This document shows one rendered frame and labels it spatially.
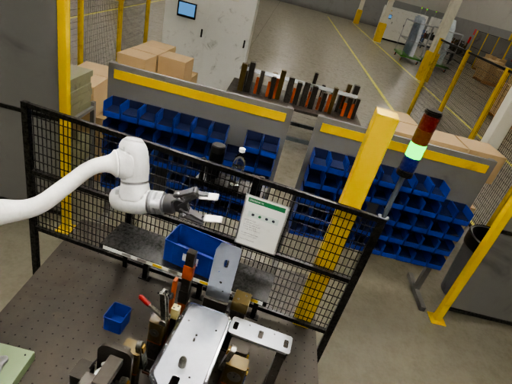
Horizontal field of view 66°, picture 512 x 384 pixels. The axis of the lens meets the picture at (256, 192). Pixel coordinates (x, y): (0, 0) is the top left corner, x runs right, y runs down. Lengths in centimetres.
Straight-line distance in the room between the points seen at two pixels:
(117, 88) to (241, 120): 103
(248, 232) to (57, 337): 104
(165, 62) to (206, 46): 215
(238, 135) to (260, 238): 144
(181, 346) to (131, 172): 76
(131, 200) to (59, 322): 94
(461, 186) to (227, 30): 528
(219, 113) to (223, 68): 460
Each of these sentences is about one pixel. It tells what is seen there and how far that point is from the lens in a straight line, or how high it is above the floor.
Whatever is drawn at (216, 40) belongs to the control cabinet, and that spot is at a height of 105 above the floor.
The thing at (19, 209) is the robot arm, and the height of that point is 156.
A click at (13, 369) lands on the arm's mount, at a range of 206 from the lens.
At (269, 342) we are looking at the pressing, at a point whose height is 100.
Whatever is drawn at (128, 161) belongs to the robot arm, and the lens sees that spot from 147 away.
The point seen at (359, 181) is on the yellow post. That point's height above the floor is 168.
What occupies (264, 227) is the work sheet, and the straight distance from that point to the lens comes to 199.
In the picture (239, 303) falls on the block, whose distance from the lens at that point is 190.
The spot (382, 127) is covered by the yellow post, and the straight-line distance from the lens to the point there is 176.
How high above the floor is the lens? 241
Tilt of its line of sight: 30 degrees down
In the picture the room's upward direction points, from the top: 15 degrees clockwise
